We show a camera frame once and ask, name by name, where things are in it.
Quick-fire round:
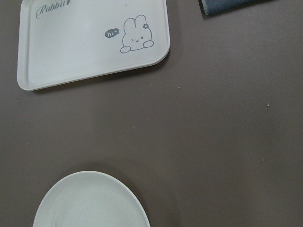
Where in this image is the round white plate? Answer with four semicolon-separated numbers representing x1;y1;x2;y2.
33;171;150;227

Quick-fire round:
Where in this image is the white rabbit tray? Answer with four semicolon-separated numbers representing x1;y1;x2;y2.
17;0;170;91

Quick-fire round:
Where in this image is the grey folded cloth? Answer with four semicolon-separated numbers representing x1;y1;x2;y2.
201;0;266;16

